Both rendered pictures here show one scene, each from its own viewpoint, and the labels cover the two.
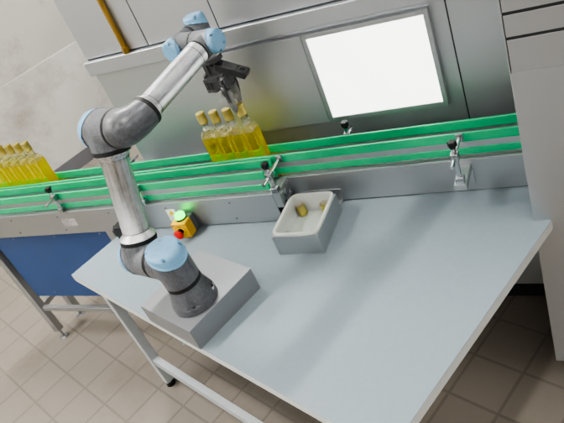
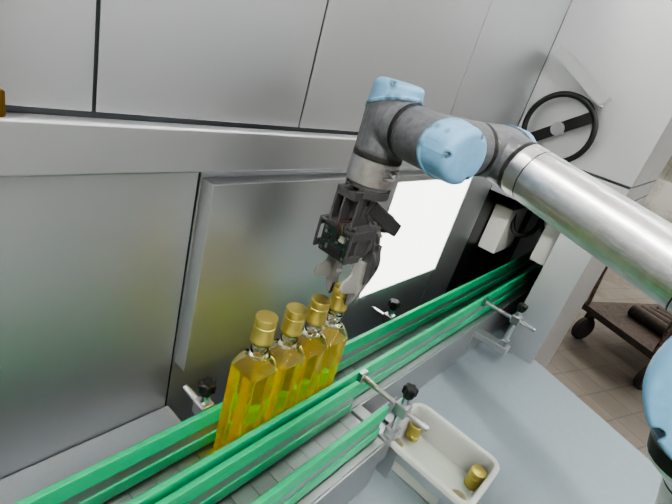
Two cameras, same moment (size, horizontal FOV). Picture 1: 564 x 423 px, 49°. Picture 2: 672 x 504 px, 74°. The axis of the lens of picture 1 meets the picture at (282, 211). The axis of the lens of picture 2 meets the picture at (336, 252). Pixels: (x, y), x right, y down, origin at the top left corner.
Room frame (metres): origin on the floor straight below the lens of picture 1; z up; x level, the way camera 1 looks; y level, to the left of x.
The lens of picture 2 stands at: (2.09, 0.68, 1.54)
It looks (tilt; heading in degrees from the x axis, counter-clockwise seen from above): 24 degrees down; 271
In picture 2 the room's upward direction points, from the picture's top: 17 degrees clockwise
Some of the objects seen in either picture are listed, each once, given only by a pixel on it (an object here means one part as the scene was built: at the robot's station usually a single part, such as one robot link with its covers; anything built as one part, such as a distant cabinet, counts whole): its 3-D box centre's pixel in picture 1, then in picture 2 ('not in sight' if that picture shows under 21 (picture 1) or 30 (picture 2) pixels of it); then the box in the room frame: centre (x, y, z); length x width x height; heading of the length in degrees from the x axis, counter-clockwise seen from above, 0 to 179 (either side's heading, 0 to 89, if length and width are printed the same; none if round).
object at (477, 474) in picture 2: not in sight; (475, 477); (1.67, -0.06, 0.79); 0.04 x 0.04 x 0.04
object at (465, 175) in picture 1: (459, 167); (500, 330); (1.56, -0.56, 0.90); 0.17 x 0.05 x 0.23; 146
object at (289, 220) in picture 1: (306, 221); (434, 461); (1.77, -0.06, 0.80); 0.22 x 0.17 x 0.09; 146
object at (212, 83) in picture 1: (216, 72); (354, 220); (2.09, 0.01, 1.30); 0.09 x 0.08 x 0.12; 56
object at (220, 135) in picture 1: (230, 150); (274, 391); (2.13, 0.08, 0.99); 0.06 x 0.06 x 0.21; 57
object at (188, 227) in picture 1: (185, 226); not in sight; (2.10, 0.37, 0.79); 0.07 x 0.07 x 0.07; 56
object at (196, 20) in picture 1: (198, 30); (390, 121); (2.08, 0.01, 1.46); 0.09 x 0.08 x 0.11; 131
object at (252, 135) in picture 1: (257, 146); (318, 367); (2.07, -0.01, 0.99); 0.06 x 0.06 x 0.21; 55
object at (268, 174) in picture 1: (272, 173); (391, 403); (1.91, -0.02, 0.95); 0.17 x 0.03 x 0.12; 146
